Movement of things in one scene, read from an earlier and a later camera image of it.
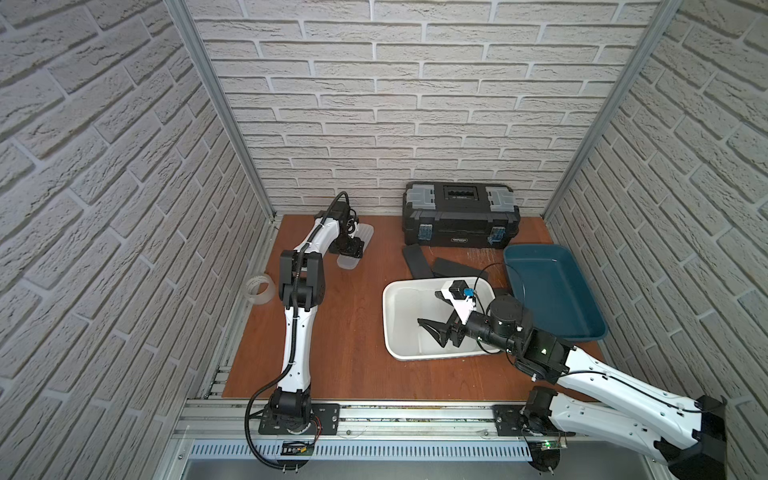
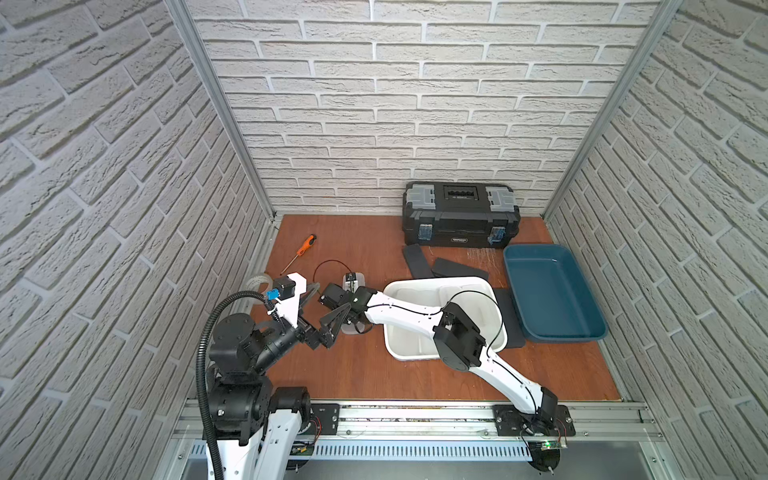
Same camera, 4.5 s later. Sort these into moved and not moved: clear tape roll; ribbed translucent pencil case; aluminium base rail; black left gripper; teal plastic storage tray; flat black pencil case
Moved: ribbed translucent pencil case; black left gripper
Not moved: teal plastic storage tray; aluminium base rail; clear tape roll; flat black pencil case
